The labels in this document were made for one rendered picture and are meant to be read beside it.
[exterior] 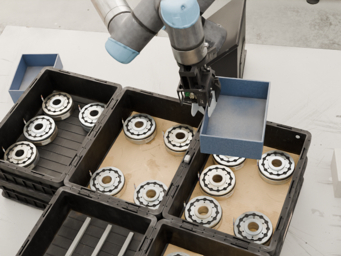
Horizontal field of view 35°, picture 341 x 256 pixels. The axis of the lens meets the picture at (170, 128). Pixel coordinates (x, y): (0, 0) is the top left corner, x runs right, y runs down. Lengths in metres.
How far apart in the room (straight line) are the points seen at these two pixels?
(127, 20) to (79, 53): 1.02
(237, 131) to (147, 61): 0.83
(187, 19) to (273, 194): 0.65
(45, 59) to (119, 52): 0.98
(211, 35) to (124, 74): 0.45
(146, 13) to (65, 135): 0.69
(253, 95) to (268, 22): 1.95
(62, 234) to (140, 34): 0.64
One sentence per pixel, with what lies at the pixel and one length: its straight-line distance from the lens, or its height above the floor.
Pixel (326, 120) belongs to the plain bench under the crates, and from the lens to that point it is 1.92.
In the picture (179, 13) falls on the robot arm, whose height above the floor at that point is 1.46.
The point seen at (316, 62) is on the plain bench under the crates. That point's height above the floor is 0.70.
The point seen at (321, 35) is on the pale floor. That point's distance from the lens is 3.30.
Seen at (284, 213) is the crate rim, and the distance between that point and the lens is 1.42.
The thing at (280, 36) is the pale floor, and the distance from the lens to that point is 3.28.
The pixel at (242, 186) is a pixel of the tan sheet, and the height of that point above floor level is 0.83.
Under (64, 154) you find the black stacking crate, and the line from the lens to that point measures 1.73.
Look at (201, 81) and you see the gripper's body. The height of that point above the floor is 1.26.
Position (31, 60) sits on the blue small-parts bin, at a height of 0.74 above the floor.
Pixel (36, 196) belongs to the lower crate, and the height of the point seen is 0.80.
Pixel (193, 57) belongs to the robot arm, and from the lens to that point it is 1.17.
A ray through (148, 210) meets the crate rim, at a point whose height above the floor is 0.93.
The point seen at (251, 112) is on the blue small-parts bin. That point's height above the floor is 1.07.
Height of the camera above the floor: 2.14
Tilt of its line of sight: 50 degrees down
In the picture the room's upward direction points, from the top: 8 degrees counter-clockwise
